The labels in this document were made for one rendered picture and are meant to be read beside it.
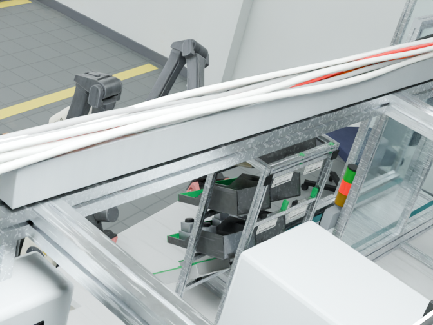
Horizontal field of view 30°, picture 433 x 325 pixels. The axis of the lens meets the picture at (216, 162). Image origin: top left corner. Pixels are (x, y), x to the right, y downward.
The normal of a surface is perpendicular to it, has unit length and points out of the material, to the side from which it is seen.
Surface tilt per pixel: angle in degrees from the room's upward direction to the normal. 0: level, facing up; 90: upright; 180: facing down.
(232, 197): 90
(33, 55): 0
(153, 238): 0
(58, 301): 90
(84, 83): 90
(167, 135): 90
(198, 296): 0
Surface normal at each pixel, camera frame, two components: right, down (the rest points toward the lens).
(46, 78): 0.24, -0.85
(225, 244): 0.63, 0.11
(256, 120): 0.71, 0.48
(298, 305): -0.66, 0.22
